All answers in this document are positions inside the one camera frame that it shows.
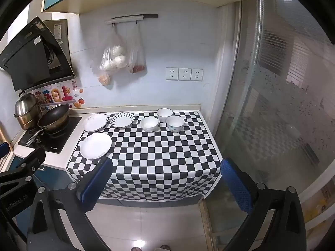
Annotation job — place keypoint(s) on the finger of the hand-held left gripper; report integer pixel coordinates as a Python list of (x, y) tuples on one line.
[(3, 149), (32, 160)]

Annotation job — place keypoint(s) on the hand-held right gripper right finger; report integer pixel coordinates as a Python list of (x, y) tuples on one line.
[(235, 185)]

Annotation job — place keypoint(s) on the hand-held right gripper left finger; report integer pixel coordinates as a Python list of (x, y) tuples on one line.
[(94, 183)]

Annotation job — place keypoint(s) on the plain white bowl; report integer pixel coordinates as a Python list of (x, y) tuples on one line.
[(149, 124)]

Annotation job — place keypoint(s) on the white bowl dark rim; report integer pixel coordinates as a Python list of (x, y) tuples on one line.
[(164, 114)]

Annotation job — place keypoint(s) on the wooden board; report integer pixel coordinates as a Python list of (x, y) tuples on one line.
[(4, 136)]

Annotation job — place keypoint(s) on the black induction cooktop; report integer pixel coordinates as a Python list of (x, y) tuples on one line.
[(60, 141)]

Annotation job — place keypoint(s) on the plain white plate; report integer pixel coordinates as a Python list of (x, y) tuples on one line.
[(95, 145)]

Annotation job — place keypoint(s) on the stainless steel pot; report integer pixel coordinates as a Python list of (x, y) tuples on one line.
[(26, 107)]

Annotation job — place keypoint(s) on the dark frying pan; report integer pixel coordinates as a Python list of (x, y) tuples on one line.
[(53, 116)]

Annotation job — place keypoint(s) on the white floral plate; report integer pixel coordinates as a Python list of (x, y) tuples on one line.
[(95, 123)]

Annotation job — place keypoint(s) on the black white checkered tablecloth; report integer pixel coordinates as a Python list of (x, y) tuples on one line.
[(157, 157)]

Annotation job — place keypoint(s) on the white plate striped rim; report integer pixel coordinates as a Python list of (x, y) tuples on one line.
[(122, 119)]

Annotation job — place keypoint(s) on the person's left foot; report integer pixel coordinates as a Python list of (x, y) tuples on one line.
[(136, 249)]

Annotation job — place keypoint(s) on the person's foot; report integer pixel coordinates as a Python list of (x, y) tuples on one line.
[(136, 249), (165, 247)]

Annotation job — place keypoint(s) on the white bowl with print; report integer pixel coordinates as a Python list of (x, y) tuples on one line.
[(175, 123)]

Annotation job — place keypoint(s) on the person's right foot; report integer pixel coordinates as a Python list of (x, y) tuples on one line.
[(165, 247)]

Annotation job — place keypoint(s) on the black range hood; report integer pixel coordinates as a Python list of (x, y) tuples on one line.
[(23, 57)]

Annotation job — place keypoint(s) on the plastic bag red contents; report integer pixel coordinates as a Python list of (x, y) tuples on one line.
[(137, 65)]

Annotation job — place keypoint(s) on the plastic bag white contents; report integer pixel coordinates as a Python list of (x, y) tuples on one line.
[(115, 57)]

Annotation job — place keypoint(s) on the colourful wall stickers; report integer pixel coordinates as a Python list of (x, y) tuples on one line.
[(56, 94)]

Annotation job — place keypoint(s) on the white wall socket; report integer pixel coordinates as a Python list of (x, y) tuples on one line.
[(196, 74), (184, 74), (172, 73)]

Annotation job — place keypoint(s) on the wall hook rail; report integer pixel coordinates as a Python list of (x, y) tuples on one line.
[(125, 18)]

